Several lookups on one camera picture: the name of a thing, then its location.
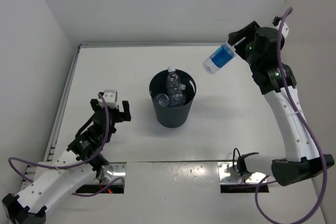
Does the dark grey waste bin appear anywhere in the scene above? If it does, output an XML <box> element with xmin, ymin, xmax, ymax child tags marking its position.
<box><xmin>149</xmin><ymin>69</ymin><xmax>196</xmax><ymax>128</ymax></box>

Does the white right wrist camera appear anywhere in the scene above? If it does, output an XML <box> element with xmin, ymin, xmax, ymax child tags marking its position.
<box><xmin>272</xmin><ymin>16</ymin><xmax>289</xmax><ymax>39</ymax></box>

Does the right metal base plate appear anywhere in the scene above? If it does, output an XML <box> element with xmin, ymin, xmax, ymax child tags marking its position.
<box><xmin>217</xmin><ymin>162</ymin><xmax>265</xmax><ymax>186</ymax></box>

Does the blue-cap blue-label water bottle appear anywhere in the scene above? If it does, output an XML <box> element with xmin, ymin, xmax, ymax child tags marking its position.
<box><xmin>203</xmin><ymin>42</ymin><xmax>236</xmax><ymax>74</ymax></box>

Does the dark-label bottle in bin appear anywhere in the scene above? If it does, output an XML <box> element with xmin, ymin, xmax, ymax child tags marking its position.
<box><xmin>181</xmin><ymin>83</ymin><xmax>187</xmax><ymax>105</ymax></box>

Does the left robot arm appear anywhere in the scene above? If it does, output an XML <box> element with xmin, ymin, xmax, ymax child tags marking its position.
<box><xmin>2</xmin><ymin>98</ymin><xmax>131</xmax><ymax>223</ymax></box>

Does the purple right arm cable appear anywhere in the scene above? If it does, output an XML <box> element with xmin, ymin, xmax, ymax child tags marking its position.
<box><xmin>230</xmin><ymin>7</ymin><xmax>328</xmax><ymax>224</ymax></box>

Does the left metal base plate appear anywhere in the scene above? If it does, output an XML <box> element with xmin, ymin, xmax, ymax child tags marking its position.
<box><xmin>98</xmin><ymin>163</ymin><xmax>126</xmax><ymax>185</ymax></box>

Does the aluminium table edge rail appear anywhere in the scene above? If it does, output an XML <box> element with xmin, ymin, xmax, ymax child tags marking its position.
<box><xmin>258</xmin><ymin>44</ymin><xmax>287</xmax><ymax>120</ymax></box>

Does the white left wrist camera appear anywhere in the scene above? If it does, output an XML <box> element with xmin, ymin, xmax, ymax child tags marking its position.
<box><xmin>98</xmin><ymin>89</ymin><xmax>119</xmax><ymax>109</ymax></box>

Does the left aluminium frame rail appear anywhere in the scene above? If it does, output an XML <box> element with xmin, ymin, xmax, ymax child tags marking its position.
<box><xmin>7</xmin><ymin>44</ymin><xmax>82</xmax><ymax>224</ymax></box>

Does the clear unlabelled plastic bottle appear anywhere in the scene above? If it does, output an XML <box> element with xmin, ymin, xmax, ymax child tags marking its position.
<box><xmin>166</xmin><ymin>66</ymin><xmax>184</xmax><ymax>108</ymax></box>

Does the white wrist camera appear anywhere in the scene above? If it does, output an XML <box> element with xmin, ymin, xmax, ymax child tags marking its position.
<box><xmin>272</xmin><ymin>16</ymin><xmax>289</xmax><ymax>39</ymax></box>
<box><xmin>98</xmin><ymin>89</ymin><xmax>119</xmax><ymax>109</ymax></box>

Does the metal base plate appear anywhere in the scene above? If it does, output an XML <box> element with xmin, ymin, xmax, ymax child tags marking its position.
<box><xmin>217</xmin><ymin>162</ymin><xmax>265</xmax><ymax>186</ymax></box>
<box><xmin>98</xmin><ymin>163</ymin><xmax>126</xmax><ymax>185</ymax></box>

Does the small blue-label plastic bottle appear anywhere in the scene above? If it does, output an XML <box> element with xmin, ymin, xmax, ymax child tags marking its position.
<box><xmin>154</xmin><ymin>93</ymin><xmax>170</xmax><ymax>107</ymax></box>

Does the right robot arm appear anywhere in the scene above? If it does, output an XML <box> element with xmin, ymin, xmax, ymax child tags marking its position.
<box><xmin>228</xmin><ymin>22</ymin><xmax>323</xmax><ymax>186</ymax></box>

